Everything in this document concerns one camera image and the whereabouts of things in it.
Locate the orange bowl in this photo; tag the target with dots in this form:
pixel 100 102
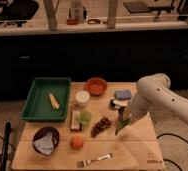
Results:
pixel 96 86

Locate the white round container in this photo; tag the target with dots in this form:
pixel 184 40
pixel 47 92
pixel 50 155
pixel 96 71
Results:
pixel 82 98

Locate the black handled white knife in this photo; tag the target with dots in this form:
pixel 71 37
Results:
pixel 117 104

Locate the yellow corn cob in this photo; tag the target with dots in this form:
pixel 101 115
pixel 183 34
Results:
pixel 54 103

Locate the blue sponge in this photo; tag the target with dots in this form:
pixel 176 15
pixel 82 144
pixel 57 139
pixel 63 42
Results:
pixel 123 94

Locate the dark brown bowl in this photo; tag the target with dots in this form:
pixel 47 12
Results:
pixel 43 131

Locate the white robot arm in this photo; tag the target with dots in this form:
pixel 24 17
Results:
pixel 155 89

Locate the blue grey cloth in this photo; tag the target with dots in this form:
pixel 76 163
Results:
pixel 45 144

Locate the dark metal cup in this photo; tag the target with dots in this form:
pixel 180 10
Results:
pixel 121 111

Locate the silver fork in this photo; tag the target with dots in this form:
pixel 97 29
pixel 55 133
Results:
pixel 85 163

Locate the purple grape bunch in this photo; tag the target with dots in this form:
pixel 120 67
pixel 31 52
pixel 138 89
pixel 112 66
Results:
pixel 103 124

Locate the green plastic cup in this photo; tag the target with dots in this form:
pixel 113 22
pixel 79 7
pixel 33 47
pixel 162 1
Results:
pixel 85 118

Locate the black office chair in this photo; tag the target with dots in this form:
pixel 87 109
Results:
pixel 18 11

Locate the brown white sandwich block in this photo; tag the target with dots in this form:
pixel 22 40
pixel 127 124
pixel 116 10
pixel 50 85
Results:
pixel 74 123

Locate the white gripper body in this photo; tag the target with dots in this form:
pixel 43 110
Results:
pixel 130 115

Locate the black pole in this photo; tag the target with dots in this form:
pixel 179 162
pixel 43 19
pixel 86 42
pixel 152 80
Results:
pixel 4 156

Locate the orange fruit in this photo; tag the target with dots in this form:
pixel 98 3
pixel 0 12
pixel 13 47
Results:
pixel 76 142

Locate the green plastic tray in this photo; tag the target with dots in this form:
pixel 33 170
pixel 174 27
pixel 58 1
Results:
pixel 38 107

